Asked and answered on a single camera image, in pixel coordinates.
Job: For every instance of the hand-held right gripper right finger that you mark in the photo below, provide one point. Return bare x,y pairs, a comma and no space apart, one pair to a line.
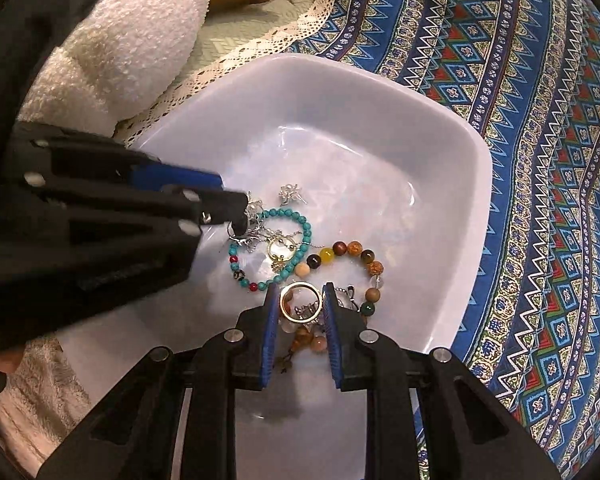
332,345

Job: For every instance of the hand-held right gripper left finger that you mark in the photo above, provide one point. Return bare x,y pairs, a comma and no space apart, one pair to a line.
269,340

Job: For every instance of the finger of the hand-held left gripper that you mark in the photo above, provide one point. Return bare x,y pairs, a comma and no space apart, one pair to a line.
180,177
220,207

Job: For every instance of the person's left forearm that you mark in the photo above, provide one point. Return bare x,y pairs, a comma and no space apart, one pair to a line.
30,400

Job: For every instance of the gold pendant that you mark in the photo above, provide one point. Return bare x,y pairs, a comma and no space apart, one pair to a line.
279,251

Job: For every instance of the silver flower charm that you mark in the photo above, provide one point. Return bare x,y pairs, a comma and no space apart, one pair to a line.
289,192

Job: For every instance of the white plastic bin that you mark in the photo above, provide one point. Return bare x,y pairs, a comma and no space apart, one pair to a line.
330,135

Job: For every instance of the silver jewelry cluster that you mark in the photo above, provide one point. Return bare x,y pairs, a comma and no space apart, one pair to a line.
252,210

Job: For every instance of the pale green quilted bedspread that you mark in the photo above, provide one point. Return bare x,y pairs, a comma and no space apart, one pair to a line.
260,25

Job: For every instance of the blue patterned blanket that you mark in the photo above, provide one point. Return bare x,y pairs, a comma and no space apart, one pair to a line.
480,35

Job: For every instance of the white fluffy pillow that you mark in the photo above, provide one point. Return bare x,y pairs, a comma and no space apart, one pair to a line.
130,35

